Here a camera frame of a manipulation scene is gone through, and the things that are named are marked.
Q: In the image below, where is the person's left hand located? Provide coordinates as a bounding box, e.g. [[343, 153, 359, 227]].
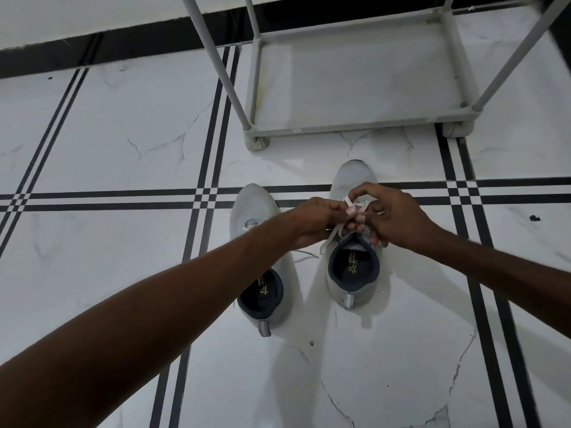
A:
[[287, 197, 364, 249]]

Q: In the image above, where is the person's right hand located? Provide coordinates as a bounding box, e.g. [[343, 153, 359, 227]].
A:
[[348, 182, 443, 249]]

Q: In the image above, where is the white shoelace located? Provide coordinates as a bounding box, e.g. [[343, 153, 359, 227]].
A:
[[319, 196, 374, 260], [241, 219, 320, 262]]

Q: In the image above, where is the person's left forearm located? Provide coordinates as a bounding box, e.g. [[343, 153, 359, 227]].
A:
[[0, 213, 305, 428]]

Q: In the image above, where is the person's right forearm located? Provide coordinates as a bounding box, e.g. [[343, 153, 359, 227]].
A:
[[424, 220, 571, 308]]

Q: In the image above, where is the grey sneaker with tied lace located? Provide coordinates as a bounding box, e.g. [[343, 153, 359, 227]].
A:
[[324, 159, 390, 311]]

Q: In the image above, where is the grey sneaker with loose lace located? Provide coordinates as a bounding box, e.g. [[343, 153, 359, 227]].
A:
[[229, 184, 297, 338]]

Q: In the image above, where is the white metal rack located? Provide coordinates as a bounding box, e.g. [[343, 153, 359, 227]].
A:
[[180, 0, 556, 152]]

